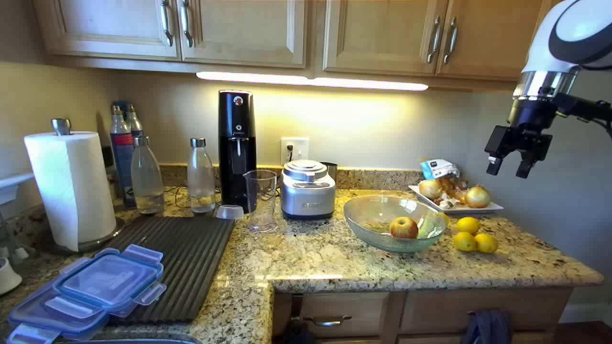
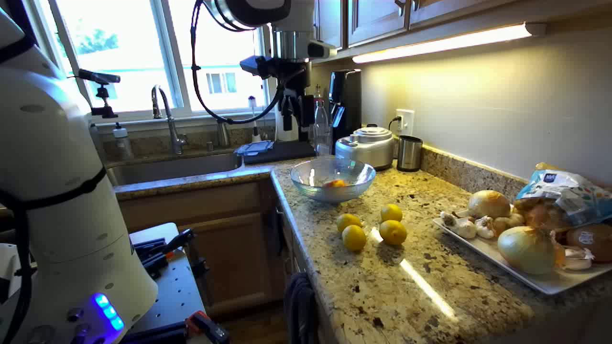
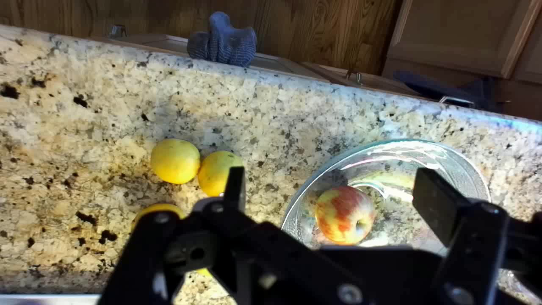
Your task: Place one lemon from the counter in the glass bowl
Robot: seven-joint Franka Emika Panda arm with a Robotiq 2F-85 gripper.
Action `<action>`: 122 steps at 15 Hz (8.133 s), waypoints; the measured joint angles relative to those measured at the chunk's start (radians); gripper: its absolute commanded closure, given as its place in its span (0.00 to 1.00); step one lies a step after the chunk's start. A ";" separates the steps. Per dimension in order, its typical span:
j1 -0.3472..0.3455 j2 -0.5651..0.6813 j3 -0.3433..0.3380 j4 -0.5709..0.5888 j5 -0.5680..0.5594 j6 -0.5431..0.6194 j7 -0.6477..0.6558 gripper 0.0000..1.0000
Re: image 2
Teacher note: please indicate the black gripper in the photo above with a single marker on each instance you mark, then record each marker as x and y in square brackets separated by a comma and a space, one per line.
[291, 79]

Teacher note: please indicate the lemon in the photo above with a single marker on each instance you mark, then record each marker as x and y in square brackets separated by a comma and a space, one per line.
[347, 221]
[355, 238]
[393, 232]
[391, 213]
[337, 184]

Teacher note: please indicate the white robot base table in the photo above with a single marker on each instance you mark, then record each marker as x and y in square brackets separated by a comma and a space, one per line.
[177, 299]

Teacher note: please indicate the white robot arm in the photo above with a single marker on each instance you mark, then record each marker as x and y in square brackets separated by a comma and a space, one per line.
[81, 278]

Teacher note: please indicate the glass bowl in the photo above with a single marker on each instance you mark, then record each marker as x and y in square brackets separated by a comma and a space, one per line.
[311, 177]

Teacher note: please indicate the lemon inside glass bowl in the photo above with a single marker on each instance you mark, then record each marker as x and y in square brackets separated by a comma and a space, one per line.
[337, 184]

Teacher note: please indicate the black coffee maker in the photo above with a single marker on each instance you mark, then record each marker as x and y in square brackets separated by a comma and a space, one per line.
[345, 100]

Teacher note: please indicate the clear plastic bottle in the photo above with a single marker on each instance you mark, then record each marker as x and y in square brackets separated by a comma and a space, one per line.
[322, 133]

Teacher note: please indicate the wooden upper cabinet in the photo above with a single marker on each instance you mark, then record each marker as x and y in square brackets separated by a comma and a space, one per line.
[355, 24]

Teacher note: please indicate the wooden cabinet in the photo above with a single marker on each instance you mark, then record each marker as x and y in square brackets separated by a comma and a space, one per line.
[236, 240]
[355, 24]

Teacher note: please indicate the white rice cooker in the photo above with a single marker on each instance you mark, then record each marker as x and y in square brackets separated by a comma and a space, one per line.
[374, 146]

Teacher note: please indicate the kitchen window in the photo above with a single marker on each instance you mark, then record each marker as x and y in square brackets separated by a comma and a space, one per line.
[146, 43]

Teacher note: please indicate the chrome kitchen faucet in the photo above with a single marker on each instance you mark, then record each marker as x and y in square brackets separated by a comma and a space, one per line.
[160, 110]

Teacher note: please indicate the stainless steel cup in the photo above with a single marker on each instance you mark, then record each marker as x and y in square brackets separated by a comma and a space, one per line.
[410, 154]

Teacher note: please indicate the wooden lower cabinet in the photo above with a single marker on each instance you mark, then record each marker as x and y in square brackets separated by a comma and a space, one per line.
[236, 240]

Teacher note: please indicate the soap dispenser bottle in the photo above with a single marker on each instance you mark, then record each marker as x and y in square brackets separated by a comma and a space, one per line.
[123, 140]

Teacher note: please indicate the kitchen sink basin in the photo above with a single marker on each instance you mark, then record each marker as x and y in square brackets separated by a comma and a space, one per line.
[165, 169]

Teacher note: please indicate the white mushrooms pile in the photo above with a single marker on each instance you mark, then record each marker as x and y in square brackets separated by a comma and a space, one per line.
[485, 226]

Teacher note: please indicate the under-cabinet light strip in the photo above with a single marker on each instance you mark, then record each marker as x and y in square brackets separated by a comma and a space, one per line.
[454, 43]

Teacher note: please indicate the back yellow onion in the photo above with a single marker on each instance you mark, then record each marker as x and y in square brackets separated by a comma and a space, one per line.
[488, 204]

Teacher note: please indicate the yellow onion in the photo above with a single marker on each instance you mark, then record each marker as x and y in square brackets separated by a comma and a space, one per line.
[527, 249]
[488, 204]

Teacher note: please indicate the front yellow onion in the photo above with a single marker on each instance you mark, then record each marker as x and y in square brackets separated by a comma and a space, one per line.
[527, 249]

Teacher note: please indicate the plastic food bag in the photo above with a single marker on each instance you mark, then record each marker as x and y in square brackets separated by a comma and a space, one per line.
[580, 200]

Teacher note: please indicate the garlic bulbs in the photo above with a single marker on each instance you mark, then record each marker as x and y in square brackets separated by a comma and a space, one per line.
[584, 247]

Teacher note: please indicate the white wall outlet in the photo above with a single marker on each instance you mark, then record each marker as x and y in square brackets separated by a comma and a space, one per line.
[406, 121]

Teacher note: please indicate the black camera on stand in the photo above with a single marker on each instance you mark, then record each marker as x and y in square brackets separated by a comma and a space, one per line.
[102, 93]

